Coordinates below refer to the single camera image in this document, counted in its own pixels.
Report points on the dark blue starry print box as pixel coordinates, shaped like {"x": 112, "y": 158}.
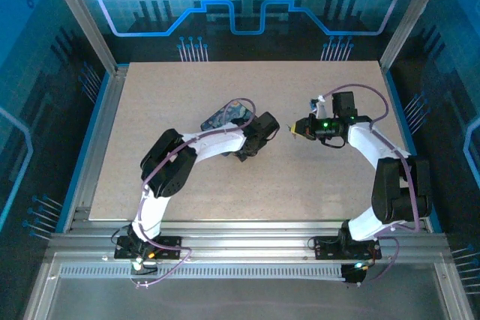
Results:
{"x": 213, "y": 121}

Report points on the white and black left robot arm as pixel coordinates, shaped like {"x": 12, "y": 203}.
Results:
{"x": 168, "y": 166}

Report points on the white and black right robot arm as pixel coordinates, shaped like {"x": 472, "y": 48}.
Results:
{"x": 397, "y": 192}

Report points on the grey metal floor panel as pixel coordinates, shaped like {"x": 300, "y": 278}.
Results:
{"x": 243, "y": 297}

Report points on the black connector box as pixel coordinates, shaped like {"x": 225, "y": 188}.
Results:
{"x": 352, "y": 275}

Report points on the white plug connector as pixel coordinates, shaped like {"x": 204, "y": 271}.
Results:
{"x": 138, "y": 265}

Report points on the aluminium front frame rail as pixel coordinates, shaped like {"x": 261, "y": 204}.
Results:
{"x": 243, "y": 241}

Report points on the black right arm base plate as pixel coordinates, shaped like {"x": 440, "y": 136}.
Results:
{"x": 324, "y": 250}

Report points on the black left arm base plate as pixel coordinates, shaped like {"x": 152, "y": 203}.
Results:
{"x": 165, "y": 254}

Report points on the aluminium right frame post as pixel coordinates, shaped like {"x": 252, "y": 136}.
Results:
{"x": 408, "y": 24}

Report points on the aluminium frame post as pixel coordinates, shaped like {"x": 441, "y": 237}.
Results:
{"x": 408, "y": 24}
{"x": 82, "y": 24}

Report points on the aluminium side frame rail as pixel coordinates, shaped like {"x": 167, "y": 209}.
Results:
{"x": 112, "y": 91}

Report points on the aluminium left frame post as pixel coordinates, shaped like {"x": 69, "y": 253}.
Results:
{"x": 82, "y": 24}

